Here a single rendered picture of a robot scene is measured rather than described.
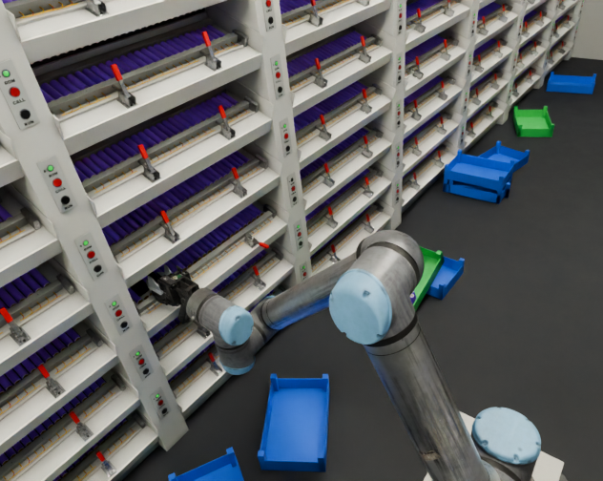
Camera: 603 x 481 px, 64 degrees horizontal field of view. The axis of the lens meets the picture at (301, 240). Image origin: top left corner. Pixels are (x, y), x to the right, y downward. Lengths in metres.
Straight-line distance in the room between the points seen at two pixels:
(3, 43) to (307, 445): 1.33
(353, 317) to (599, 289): 1.58
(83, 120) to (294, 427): 1.12
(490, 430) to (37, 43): 1.25
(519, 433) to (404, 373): 0.46
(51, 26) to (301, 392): 1.31
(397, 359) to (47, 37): 0.88
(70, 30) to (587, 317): 1.91
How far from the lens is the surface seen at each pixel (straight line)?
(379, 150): 2.11
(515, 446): 1.27
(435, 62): 2.47
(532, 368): 1.91
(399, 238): 0.90
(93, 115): 1.18
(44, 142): 1.11
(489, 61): 3.12
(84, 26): 1.13
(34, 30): 1.11
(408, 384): 0.92
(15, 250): 1.18
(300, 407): 1.74
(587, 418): 1.84
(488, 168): 2.82
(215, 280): 1.52
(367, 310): 0.80
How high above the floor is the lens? 1.44
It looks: 37 degrees down
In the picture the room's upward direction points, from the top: 8 degrees counter-clockwise
